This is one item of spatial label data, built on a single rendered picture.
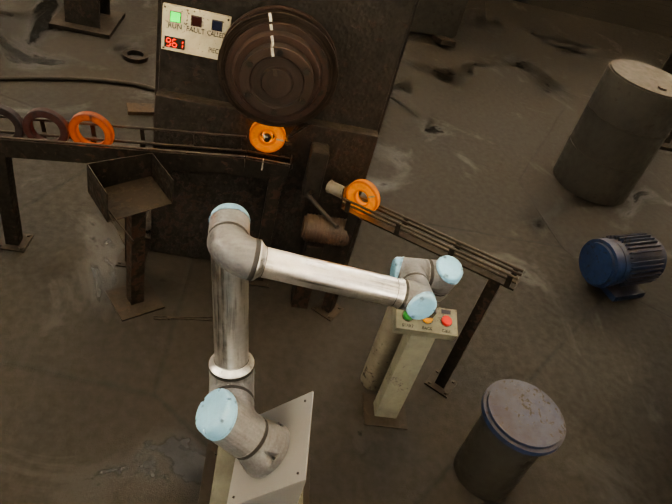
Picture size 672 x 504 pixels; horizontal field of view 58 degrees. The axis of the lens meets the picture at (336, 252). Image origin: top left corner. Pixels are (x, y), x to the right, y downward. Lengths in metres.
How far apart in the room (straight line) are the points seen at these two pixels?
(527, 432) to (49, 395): 1.81
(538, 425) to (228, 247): 1.36
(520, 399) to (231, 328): 1.15
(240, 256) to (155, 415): 1.12
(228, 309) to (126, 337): 1.02
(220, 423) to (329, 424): 0.81
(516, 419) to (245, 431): 1.00
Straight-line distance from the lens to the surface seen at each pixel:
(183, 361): 2.74
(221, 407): 1.95
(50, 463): 2.51
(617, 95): 4.58
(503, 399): 2.43
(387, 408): 2.67
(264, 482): 2.07
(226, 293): 1.84
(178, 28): 2.62
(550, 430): 2.44
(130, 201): 2.55
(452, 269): 1.91
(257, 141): 2.66
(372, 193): 2.56
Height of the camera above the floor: 2.15
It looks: 39 degrees down
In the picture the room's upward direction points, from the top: 16 degrees clockwise
